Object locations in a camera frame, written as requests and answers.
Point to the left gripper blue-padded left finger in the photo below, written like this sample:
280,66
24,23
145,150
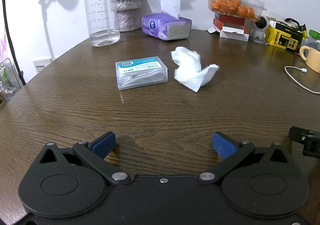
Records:
92,154

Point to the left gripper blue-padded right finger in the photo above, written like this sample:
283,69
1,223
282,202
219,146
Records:
232,153

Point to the white tissue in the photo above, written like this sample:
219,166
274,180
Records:
190,72

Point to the clear plastic floss pick box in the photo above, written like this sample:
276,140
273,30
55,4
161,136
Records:
140,72

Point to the green lidded clear container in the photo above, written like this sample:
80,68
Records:
314,39

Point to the beige ceramic mug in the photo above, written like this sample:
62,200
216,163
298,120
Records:
311,57

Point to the yellow black box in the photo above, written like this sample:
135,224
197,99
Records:
282,36

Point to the white astronaut figurine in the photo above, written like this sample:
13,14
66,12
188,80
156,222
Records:
258,33

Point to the red and white boxes stack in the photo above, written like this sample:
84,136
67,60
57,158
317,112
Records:
229,27

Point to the purple tissue pack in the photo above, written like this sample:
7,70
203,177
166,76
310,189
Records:
165,22

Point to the clear clamshell with orange snacks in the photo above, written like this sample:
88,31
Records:
245,9

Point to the grey knitted flower vase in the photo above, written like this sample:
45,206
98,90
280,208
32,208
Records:
128,14

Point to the clear large water bottle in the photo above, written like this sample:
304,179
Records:
102,22

